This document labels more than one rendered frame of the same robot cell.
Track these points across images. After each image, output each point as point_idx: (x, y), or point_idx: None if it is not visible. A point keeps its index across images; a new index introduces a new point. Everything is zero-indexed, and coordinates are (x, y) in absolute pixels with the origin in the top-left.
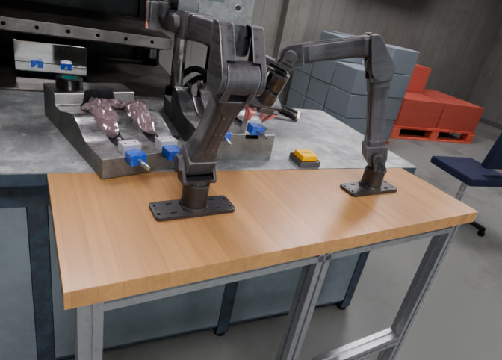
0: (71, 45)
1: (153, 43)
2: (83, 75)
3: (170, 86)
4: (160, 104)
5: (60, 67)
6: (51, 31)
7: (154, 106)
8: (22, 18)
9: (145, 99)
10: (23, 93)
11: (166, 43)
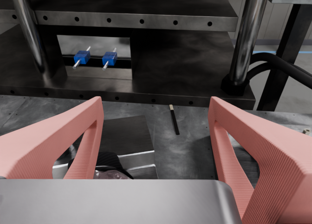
0: (114, 35)
1: (211, 25)
2: (128, 67)
3: (228, 80)
4: (208, 122)
5: (102, 62)
6: (92, 22)
7: (198, 127)
8: (63, 9)
9: (190, 108)
10: (54, 104)
11: (230, 24)
